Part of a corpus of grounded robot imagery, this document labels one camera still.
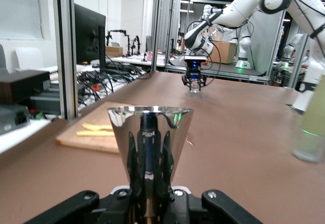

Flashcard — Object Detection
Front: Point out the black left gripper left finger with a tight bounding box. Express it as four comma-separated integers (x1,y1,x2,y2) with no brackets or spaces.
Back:
24,189,133,224

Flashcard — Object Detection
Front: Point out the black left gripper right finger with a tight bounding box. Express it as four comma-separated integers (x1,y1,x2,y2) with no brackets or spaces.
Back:
175,188,265,224

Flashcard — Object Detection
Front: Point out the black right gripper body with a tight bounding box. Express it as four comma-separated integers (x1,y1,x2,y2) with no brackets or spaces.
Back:
184,61,206,81

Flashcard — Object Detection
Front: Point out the clear glass measuring cup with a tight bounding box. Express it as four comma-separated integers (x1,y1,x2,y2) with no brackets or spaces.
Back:
189,80,202,93

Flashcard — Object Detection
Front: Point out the steel double cone jigger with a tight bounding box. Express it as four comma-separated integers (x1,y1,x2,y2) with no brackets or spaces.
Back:
106,106,195,224

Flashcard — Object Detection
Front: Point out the large cardboard box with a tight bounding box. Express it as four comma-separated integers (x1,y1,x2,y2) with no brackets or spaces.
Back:
207,40,238,65

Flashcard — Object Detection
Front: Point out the wooden cutting board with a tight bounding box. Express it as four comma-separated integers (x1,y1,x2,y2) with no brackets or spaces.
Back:
55,101,143,155

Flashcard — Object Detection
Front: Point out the yellow plastic knife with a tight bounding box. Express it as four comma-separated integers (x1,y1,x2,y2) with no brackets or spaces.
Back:
76,130,115,137

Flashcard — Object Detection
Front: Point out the small cardboard box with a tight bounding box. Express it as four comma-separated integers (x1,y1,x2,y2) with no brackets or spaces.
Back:
105,45,124,57

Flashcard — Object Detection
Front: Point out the person in white shirt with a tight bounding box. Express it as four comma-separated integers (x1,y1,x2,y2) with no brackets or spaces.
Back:
301,49,312,75

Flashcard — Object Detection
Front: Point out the black computer monitor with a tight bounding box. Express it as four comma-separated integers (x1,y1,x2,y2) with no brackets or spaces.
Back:
74,3,107,70

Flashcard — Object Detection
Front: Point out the grey electronic device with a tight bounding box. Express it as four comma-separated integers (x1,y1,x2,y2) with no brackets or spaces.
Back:
0,104,31,136

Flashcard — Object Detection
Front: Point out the green sleeved glass bottle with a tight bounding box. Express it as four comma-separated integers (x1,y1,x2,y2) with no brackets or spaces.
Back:
291,74,325,164

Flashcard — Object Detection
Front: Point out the dark brown box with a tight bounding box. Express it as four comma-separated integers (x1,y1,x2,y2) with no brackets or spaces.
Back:
0,69,51,105

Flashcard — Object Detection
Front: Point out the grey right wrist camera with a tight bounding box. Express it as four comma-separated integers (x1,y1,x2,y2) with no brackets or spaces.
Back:
184,55,208,62

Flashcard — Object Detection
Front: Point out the aluminium frame post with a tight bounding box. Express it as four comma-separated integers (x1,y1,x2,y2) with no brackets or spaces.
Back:
151,0,168,73
52,0,78,120

